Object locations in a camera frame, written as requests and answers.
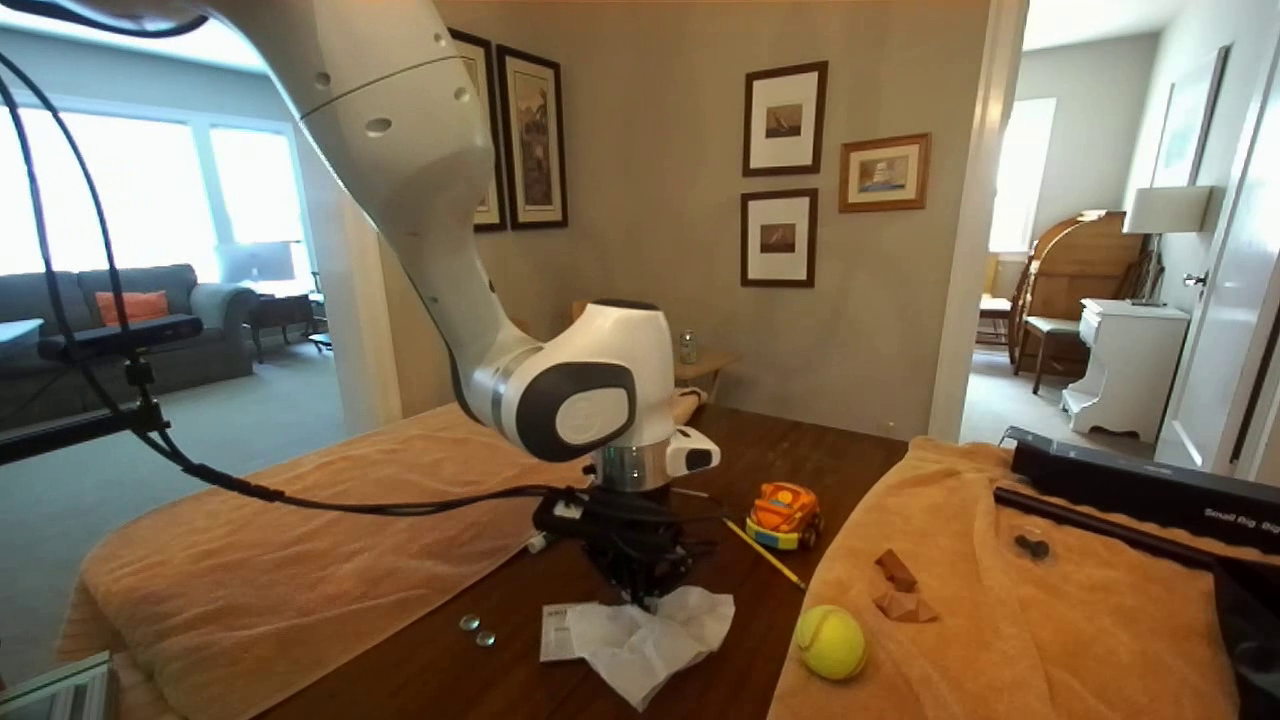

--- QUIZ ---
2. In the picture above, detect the large plain orange towel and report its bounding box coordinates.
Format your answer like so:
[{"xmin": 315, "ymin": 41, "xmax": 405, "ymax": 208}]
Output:
[{"xmin": 55, "ymin": 396, "xmax": 711, "ymax": 720}]

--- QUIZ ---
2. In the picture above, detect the pale framed wall picture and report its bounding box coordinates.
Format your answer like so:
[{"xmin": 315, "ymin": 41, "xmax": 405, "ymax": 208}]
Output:
[{"xmin": 1151, "ymin": 45, "xmax": 1231, "ymax": 191}]

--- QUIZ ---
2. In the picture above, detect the white lamp shade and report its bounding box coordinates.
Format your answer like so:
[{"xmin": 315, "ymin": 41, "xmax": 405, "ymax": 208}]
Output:
[{"xmin": 1124, "ymin": 186, "xmax": 1214, "ymax": 240}]

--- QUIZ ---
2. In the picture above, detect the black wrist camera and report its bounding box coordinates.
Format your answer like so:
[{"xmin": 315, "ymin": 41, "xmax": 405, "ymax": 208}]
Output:
[{"xmin": 533, "ymin": 487, "xmax": 592, "ymax": 541}]

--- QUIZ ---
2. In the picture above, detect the tall dark framed picture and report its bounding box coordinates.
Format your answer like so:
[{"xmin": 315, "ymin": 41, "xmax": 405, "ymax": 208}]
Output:
[{"xmin": 738, "ymin": 59, "xmax": 833, "ymax": 181}]

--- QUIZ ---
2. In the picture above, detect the yellow tennis ball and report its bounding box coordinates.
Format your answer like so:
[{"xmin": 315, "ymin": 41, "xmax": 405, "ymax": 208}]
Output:
[{"xmin": 792, "ymin": 600, "xmax": 870, "ymax": 688}]

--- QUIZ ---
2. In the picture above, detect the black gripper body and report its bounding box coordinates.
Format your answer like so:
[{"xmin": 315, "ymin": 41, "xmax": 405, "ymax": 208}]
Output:
[{"xmin": 583, "ymin": 481, "xmax": 694, "ymax": 578}]

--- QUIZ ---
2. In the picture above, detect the white door with knob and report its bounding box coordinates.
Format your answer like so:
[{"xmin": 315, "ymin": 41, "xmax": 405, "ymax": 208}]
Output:
[{"xmin": 1151, "ymin": 53, "xmax": 1280, "ymax": 484}]

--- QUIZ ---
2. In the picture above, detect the square dark framed picture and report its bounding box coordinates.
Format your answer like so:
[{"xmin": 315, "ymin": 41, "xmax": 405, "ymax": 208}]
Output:
[{"xmin": 737, "ymin": 186, "xmax": 821, "ymax": 292}]

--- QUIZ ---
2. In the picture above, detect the brown wooden block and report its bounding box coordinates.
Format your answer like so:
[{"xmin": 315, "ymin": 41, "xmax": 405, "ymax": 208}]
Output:
[
  {"xmin": 870, "ymin": 548, "xmax": 925, "ymax": 598},
  {"xmin": 870, "ymin": 587, "xmax": 942, "ymax": 629}
]

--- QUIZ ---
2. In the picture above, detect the large black framed picture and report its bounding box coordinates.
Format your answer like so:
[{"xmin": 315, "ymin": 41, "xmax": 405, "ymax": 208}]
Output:
[
  {"xmin": 446, "ymin": 30, "xmax": 513, "ymax": 235},
  {"xmin": 490, "ymin": 41, "xmax": 570, "ymax": 234}
]

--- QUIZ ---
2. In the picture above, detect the white cabinet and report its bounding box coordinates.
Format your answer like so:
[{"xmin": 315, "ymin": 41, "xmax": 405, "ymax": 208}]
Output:
[{"xmin": 1061, "ymin": 295, "xmax": 1194, "ymax": 448}]

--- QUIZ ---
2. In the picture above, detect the black stereo camera bar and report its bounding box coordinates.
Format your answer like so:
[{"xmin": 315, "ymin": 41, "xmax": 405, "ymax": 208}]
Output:
[{"xmin": 35, "ymin": 313, "xmax": 206, "ymax": 367}]

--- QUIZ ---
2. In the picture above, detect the orange towel under black box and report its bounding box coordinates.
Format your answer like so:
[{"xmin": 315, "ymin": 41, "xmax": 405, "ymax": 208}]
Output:
[{"xmin": 764, "ymin": 438, "xmax": 1244, "ymax": 720}]

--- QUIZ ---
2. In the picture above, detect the white napkin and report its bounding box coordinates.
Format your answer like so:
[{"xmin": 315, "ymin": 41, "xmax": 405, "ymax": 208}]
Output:
[{"xmin": 570, "ymin": 581, "xmax": 738, "ymax": 717}]

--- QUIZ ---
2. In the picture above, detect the wooden framed picture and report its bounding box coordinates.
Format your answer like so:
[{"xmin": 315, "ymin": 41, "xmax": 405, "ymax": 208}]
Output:
[{"xmin": 836, "ymin": 134, "xmax": 935, "ymax": 219}]

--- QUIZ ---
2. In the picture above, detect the long black box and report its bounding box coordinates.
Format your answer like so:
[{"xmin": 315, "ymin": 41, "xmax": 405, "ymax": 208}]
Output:
[{"xmin": 1000, "ymin": 423, "xmax": 1280, "ymax": 555}]

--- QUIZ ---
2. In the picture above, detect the orange cushion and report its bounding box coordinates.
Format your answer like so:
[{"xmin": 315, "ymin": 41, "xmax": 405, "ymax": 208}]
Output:
[{"xmin": 90, "ymin": 289, "xmax": 177, "ymax": 332}]

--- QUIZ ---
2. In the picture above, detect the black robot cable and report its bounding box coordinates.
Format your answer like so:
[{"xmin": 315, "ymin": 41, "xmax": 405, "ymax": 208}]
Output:
[{"xmin": 0, "ymin": 53, "xmax": 564, "ymax": 522}]

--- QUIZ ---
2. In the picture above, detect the grey sofa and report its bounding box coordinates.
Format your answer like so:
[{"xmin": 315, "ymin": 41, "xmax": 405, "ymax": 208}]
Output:
[{"xmin": 0, "ymin": 261, "xmax": 259, "ymax": 433}]

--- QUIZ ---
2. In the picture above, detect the black camera clamp arm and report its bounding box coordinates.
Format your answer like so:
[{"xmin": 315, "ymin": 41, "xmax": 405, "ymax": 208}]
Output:
[{"xmin": 0, "ymin": 358, "xmax": 177, "ymax": 473}]

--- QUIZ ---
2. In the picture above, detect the yellow wooden stick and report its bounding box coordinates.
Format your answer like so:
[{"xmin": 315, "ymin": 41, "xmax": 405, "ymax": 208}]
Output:
[{"xmin": 716, "ymin": 518, "xmax": 812, "ymax": 591}]

